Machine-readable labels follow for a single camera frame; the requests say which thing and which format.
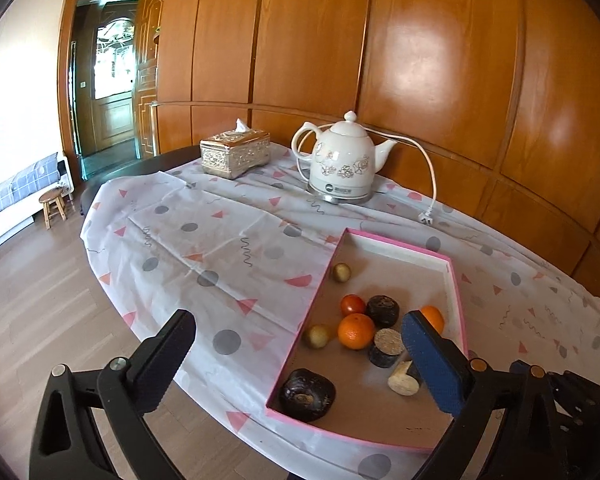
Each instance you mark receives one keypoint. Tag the patterned white tablecloth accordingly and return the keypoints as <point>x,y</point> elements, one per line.
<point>205,225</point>

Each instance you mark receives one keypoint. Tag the wooden glass-panel door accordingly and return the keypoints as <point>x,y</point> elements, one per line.
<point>112,100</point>

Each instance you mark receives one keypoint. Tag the orange tangerine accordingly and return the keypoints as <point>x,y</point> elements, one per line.
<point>432,317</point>
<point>356,331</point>

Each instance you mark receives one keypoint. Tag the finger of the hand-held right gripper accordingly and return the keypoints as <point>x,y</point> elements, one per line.
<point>519,366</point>
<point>580,385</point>

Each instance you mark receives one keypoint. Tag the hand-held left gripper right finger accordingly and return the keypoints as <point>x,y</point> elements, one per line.
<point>430,360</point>

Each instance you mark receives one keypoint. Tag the carved wooden door leaf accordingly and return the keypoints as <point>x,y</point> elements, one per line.
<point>147,75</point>

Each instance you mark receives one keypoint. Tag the silver kettle base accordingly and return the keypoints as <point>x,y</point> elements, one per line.
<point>340,195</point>

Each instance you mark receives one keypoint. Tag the dark cylinder piece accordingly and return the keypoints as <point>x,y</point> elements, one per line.
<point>382,310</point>

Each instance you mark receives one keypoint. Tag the blue checked sofa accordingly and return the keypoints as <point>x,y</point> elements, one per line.
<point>10,190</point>

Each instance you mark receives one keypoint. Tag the pink cardboard tray box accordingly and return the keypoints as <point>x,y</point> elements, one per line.
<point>360,410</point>

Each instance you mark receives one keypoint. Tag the cream cylinder piece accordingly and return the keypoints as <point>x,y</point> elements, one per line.
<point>404,377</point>

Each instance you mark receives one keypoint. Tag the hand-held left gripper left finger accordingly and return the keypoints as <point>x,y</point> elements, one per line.
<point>166,355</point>

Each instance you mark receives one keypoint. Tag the small yellow-green fruit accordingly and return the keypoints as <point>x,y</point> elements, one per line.
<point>317,336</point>
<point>341,272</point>

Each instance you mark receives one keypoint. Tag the white floral ceramic kettle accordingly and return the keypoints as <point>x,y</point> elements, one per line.
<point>342,155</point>

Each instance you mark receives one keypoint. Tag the dark cylinder with speckled top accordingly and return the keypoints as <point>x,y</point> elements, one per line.
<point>386,347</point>

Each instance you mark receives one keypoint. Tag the large dark round fruit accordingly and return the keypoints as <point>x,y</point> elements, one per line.
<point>307,392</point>

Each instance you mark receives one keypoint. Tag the small wooden stool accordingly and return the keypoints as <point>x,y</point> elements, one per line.
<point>52,197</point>

